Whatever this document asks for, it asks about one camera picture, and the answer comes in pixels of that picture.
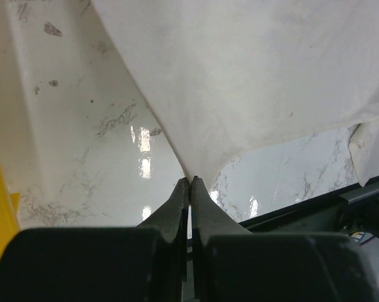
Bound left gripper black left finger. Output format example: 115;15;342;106
0;178;189;301

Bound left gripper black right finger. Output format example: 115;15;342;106
190;177;379;301

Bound cream white t shirt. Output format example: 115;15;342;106
93;1;379;185

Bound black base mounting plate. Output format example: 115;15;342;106
240;176;379;238

